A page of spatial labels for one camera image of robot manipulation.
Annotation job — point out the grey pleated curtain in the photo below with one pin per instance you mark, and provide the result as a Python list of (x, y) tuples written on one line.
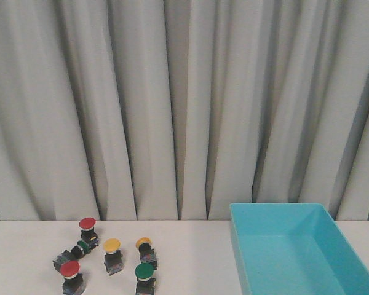
[(154, 110)]

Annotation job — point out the red push button front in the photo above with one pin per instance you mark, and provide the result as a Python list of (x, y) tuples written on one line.
[(73, 280)]

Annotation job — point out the green push button lying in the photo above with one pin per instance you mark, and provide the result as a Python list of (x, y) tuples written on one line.
[(76, 253)]

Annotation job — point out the red push button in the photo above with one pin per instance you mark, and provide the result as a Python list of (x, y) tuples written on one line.
[(88, 233), (73, 280)]

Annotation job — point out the red push button back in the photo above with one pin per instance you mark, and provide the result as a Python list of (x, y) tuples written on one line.
[(88, 233)]

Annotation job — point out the light blue plastic box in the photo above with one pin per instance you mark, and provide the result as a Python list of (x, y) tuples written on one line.
[(293, 248)]

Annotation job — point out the green push button upright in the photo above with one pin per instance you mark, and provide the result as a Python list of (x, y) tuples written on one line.
[(145, 280)]

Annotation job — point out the yellow push button tilted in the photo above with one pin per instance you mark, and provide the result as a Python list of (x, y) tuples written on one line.
[(147, 252)]

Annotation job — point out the yellow push button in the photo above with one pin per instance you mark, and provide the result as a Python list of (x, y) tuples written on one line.
[(147, 252), (113, 256)]

